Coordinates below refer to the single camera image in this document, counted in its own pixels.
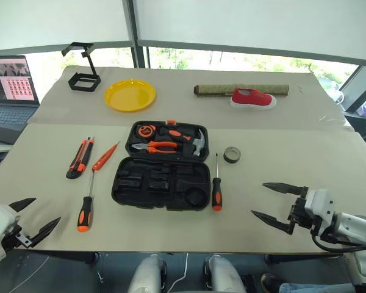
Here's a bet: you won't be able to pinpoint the person's black shoe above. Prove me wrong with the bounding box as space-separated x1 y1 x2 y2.
260 272 283 293

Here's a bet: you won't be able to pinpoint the black orange handled screwdriver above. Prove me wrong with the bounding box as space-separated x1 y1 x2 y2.
76 170 96 233
211 152 223 212

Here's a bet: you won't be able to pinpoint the orange voltage tester screwdriver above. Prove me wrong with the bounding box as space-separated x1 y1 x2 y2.
91 140 122 173

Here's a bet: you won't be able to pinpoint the black electrical tape roll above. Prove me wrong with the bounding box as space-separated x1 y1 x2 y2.
223 146 242 164

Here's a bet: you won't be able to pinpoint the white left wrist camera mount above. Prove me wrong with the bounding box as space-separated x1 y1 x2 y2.
0 202 21 263

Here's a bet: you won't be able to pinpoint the person's blue jeans leg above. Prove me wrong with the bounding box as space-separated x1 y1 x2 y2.
278 281 356 293

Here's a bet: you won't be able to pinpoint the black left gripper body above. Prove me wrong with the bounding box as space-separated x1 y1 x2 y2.
1 224 33 250

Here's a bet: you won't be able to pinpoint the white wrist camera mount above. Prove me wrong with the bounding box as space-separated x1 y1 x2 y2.
304 189 337 237
0 202 21 263

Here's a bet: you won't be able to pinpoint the open grey laptop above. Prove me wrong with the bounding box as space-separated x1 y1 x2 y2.
0 54 41 126

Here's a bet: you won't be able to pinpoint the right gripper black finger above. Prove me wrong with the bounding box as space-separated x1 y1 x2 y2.
250 209 295 236
262 182 309 198

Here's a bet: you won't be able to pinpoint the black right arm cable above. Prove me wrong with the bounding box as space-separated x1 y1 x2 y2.
310 231 365 253

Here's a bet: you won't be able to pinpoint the white mug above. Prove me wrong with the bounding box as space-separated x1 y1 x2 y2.
332 89 345 106

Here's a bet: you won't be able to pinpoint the claw hammer orange black handle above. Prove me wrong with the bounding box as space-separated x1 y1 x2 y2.
158 127 207 157

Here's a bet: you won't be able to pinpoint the orange handled pliers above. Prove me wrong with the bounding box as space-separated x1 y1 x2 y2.
131 140 179 154

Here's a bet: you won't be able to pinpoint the dark table frame bar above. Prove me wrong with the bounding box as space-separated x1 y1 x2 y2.
263 253 344 266
32 250 100 265

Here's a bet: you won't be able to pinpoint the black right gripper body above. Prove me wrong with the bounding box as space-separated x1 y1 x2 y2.
287 197 321 233

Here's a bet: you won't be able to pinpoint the beige paper table cover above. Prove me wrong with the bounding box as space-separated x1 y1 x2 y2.
0 121 366 255
28 65 355 132

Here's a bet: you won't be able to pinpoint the black tool case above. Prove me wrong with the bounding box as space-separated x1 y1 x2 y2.
110 120 212 212

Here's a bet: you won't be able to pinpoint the red canvas shoe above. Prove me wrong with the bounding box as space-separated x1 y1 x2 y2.
229 87 278 110

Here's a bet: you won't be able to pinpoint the black metal stand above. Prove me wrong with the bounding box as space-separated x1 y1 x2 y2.
60 42 102 93

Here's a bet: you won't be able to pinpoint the orange black tape measure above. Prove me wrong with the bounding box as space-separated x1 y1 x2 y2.
136 123 157 140

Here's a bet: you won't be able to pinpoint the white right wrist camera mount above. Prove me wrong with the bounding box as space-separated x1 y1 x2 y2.
304 189 337 237

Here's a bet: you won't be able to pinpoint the thin white cable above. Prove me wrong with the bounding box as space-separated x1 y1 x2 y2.
167 252 190 293

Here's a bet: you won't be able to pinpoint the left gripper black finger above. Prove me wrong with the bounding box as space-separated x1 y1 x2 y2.
28 216 62 248
8 197 37 212

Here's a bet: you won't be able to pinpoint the white roller blind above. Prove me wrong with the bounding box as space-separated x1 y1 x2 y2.
0 0 131 53
134 0 366 60

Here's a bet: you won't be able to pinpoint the yellow plastic plate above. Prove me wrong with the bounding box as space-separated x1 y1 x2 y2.
103 78 157 114

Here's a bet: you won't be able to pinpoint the grey window frame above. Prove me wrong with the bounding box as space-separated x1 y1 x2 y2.
0 0 366 70

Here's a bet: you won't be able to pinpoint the rolled brown green mat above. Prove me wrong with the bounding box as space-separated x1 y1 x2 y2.
193 83 291 99

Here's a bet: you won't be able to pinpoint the orange black utility knife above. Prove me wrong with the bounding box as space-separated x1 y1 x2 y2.
65 136 95 180

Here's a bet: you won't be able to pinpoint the dark side desk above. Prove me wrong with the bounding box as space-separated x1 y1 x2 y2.
342 110 366 129

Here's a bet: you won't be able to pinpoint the silver rounded robot leg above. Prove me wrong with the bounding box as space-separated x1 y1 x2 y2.
203 254 246 293
127 254 168 293

